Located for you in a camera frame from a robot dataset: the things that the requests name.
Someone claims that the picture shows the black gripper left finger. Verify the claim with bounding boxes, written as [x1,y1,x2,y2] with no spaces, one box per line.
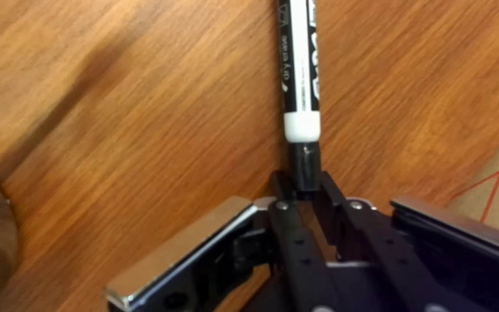
[106,170,343,312]

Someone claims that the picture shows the black white marker pen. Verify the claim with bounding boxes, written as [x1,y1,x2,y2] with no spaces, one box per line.
[276,0,326,196]

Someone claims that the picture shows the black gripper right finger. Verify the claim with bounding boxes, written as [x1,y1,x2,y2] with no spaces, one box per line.
[317,172,499,312]

